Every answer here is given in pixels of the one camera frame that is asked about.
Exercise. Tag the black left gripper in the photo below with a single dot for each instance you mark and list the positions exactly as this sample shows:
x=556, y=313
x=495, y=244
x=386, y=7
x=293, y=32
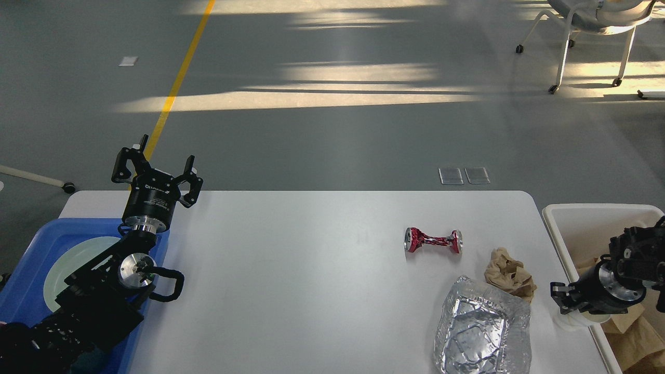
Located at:
x=153, y=196

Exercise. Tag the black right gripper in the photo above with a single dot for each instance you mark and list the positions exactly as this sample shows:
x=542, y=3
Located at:
x=598, y=291

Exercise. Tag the small white paper cup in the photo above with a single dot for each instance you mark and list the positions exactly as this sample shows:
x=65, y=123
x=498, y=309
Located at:
x=576, y=320

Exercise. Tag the brown paper bag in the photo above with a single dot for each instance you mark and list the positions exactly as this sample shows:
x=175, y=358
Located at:
x=618, y=323
x=639, y=349

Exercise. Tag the pale green plate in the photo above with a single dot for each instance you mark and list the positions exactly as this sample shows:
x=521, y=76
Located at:
x=68, y=263

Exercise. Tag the dark green mug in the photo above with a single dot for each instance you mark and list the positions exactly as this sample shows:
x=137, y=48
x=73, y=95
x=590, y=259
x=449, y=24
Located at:
x=94, y=361

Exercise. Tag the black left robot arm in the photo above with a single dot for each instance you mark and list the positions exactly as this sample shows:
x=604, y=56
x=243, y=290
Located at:
x=100, y=304

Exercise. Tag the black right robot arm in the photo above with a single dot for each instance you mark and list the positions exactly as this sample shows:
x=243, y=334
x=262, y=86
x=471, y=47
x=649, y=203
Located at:
x=621, y=277

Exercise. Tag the crumpled brown paper ball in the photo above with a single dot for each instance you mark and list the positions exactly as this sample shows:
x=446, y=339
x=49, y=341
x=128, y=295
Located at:
x=508, y=274

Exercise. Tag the white plastic bin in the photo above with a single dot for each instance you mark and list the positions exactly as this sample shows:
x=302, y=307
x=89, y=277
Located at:
x=581, y=232

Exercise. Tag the white chair at left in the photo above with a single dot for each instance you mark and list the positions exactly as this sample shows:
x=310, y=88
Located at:
x=67, y=187

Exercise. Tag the metal floor socket plates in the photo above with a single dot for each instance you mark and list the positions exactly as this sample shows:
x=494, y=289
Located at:
x=461, y=176

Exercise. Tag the red candy wrapper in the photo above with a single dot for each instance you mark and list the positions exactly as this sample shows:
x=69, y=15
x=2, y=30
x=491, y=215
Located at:
x=415, y=238

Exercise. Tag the blue plastic tray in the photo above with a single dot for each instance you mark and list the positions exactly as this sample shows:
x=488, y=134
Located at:
x=22, y=298

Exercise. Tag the white chair on casters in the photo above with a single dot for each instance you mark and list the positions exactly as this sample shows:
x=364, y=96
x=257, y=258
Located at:
x=594, y=18

